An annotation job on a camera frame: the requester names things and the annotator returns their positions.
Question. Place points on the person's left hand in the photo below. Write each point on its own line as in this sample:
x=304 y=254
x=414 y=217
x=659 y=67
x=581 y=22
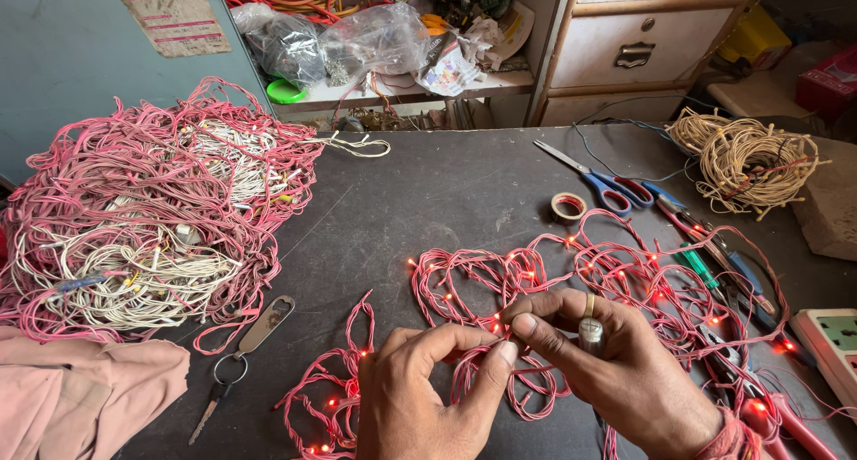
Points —
x=408 y=400

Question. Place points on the person's right hand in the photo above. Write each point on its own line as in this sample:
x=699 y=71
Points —
x=636 y=373

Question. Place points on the silver metal lighter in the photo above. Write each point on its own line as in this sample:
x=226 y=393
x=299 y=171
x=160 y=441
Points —
x=591 y=336

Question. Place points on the red wrist thread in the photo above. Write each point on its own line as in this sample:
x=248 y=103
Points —
x=733 y=440

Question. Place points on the metal bottle opener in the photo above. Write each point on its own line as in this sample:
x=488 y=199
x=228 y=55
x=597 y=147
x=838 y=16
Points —
x=264 y=325

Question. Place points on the small tape roll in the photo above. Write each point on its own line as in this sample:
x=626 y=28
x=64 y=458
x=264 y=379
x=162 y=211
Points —
x=557 y=209

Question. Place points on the white power strip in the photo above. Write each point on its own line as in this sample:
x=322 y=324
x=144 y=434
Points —
x=830 y=353

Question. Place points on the dark metal key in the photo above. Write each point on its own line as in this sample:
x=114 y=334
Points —
x=206 y=413

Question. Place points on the beige stone block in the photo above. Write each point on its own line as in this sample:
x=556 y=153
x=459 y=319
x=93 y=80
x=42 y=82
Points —
x=830 y=205

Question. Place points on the cream drawer cabinet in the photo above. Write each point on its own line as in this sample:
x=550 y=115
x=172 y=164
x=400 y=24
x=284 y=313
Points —
x=622 y=52

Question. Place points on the pink cloth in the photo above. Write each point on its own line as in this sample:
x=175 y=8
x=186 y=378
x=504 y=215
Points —
x=73 y=400

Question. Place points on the red box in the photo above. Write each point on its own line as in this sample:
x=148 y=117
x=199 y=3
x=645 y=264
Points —
x=830 y=82

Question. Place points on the yellow box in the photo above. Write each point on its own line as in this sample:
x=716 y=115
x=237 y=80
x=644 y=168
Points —
x=753 y=38

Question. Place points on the cluttered shelf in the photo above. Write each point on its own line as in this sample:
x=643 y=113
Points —
x=375 y=45

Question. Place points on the brown paper sheet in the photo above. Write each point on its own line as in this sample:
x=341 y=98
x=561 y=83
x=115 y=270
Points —
x=171 y=15

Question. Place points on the grey blue metal cabinet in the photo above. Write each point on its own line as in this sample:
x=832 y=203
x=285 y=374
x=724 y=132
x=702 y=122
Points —
x=80 y=58

